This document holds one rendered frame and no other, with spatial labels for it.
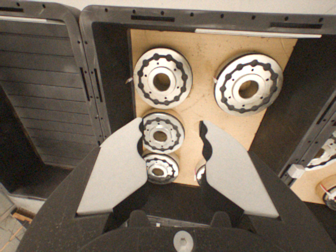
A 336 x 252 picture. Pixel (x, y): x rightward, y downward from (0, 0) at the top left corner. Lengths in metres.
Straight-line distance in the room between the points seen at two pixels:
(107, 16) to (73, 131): 0.31
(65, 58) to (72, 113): 0.12
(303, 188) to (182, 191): 0.31
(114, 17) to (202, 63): 0.15
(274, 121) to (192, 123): 0.15
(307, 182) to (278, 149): 0.23
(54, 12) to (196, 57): 0.19
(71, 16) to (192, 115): 0.24
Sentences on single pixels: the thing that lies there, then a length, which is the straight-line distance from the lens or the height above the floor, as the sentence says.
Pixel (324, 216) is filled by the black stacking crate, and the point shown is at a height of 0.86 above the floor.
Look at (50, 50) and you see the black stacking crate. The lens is 0.38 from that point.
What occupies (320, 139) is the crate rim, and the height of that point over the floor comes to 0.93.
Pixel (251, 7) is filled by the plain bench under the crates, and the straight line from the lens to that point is 0.43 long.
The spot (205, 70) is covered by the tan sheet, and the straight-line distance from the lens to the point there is 0.29.
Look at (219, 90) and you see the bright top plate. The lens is 0.27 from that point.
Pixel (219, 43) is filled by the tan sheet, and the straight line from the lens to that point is 0.28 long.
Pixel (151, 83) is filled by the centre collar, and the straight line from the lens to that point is 0.26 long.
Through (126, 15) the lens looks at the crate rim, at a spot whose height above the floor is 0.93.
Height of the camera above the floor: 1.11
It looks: 58 degrees down
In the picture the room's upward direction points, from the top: 166 degrees counter-clockwise
